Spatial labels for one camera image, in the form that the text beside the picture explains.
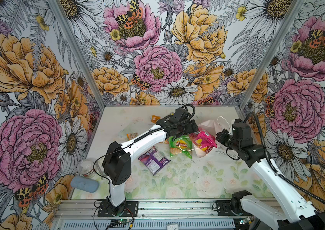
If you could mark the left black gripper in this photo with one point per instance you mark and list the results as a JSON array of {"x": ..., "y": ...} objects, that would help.
[{"x": 191, "y": 128}]

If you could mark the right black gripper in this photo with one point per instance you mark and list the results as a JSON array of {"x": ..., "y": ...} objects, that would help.
[{"x": 221, "y": 136}]

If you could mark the green Lays chips bag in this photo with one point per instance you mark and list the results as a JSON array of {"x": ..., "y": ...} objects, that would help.
[{"x": 182, "y": 145}]

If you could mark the white paper bag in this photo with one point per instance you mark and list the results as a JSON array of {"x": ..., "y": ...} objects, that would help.
[{"x": 213, "y": 127}]

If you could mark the pink chips bag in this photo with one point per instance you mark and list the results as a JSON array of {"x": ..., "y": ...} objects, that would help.
[{"x": 203, "y": 140}]

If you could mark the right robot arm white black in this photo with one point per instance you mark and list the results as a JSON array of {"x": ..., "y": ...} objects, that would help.
[{"x": 296, "y": 213}]

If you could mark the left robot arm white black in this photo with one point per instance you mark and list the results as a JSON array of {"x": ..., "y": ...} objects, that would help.
[{"x": 119, "y": 157}]

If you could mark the small orange biscuit packet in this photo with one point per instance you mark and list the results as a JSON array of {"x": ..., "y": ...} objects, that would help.
[{"x": 155, "y": 118}]

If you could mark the purple snack packet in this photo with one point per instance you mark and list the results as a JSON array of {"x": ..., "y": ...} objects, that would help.
[{"x": 154, "y": 160}]

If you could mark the clear orange cracker packet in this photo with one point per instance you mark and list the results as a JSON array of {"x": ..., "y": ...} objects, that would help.
[{"x": 131, "y": 136}]

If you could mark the right green circuit board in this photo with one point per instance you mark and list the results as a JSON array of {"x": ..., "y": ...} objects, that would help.
[{"x": 245, "y": 221}]

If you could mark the green circuit board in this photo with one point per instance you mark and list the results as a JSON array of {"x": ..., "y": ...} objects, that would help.
[
  {"x": 119, "y": 223},
  {"x": 245, "y": 221}
]

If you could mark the metal wrench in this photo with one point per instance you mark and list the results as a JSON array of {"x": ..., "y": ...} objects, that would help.
[{"x": 98, "y": 169}]

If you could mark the blue sponge block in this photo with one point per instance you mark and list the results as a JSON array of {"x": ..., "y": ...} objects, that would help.
[{"x": 84, "y": 184}]

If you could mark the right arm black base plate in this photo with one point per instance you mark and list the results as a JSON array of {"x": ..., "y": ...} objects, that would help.
[{"x": 229, "y": 208}]

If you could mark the white vented cable tray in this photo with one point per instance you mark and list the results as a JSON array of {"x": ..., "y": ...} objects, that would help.
[{"x": 151, "y": 224}]

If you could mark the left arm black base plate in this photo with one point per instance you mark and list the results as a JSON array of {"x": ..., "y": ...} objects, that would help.
[{"x": 126, "y": 209}]

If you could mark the aluminium mounting rail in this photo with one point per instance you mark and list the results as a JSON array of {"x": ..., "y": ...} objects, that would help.
[{"x": 147, "y": 209}]

